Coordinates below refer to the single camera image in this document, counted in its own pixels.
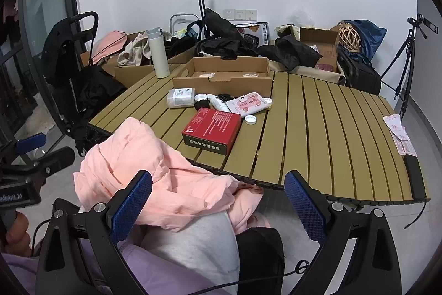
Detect pink garment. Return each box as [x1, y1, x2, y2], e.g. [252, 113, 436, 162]
[73, 117, 272, 233]

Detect black clothes pile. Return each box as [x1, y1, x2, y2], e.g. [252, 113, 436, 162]
[266, 35, 323, 72]

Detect person's left hand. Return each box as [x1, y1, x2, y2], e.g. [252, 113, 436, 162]
[5, 213, 34, 258]

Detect black jacket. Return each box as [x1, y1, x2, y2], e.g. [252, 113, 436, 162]
[195, 7, 258, 61]

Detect shallow cardboard tray box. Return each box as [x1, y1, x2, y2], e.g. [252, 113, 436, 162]
[172, 56, 274, 105]

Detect large cardboard box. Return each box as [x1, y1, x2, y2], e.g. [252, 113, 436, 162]
[80, 30, 194, 88]

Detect blue bag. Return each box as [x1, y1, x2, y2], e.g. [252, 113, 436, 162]
[342, 19, 387, 62]

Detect small cardboard box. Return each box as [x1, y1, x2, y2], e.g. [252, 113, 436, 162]
[299, 25, 341, 74]

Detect white thermos bottle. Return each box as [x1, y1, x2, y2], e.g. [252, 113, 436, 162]
[145, 26, 170, 79]

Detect white wet wipes pack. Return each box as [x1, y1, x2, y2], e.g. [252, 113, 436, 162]
[167, 88, 196, 108]

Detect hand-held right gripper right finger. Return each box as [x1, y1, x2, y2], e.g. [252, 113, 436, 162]
[284, 170, 403, 295]

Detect black tote bag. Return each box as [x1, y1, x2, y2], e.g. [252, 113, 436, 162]
[164, 19, 204, 57]

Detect pink printed paper sheet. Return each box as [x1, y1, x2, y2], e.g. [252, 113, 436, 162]
[383, 113, 417, 155]

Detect beige cloth bag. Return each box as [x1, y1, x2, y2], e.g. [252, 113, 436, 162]
[274, 24, 301, 40]

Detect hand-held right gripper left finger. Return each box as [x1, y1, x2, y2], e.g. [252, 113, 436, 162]
[35, 170, 153, 295]

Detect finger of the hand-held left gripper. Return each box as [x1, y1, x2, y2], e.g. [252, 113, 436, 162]
[0, 132, 47, 161]
[0, 147, 76, 179]

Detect white wall socket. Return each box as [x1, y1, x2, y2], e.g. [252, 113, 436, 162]
[223, 8, 258, 20]

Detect black tripod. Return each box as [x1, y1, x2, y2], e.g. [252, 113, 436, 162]
[380, 13, 439, 123]

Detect woven rattan basket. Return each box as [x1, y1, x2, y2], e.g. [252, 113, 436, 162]
[338, 22, 361, 47]

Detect lilac jacket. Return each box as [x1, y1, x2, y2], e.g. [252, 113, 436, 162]
[117, 243, 239, 295]

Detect white printed carton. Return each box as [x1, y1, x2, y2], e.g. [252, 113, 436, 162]
[235, 21, 270, 48]

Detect pink bag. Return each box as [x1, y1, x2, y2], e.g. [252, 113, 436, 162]
[90, 30, 128, 66]

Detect beige clothes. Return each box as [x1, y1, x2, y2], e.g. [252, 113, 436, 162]
[117, 33, 173, 67]

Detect pink printed pouch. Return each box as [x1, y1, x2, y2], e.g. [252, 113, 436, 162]
[226, 91, 270, 118]

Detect red cardboard box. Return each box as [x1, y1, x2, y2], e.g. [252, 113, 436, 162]
[182, 108, 241, 155]

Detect black cable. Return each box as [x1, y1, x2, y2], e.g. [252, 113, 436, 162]
[207, 259, 309, 295]

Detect black phone on table edge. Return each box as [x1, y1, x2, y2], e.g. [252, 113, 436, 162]
[404, 154, 429, 230]

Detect metal folding chair frame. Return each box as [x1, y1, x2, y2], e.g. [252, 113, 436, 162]
[169, 13, 202, 36]

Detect black stroller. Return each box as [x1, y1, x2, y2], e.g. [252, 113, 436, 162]
[41, 11, 99, 157]

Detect black clothing heap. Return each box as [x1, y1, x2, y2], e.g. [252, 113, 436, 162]
[74, 65, 128, 157]

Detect black suitcase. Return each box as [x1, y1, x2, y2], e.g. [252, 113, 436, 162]
[336, 46, 382, 95]

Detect white tube bottle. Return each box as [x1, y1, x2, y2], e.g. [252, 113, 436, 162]
[207, 95, 230, 112]

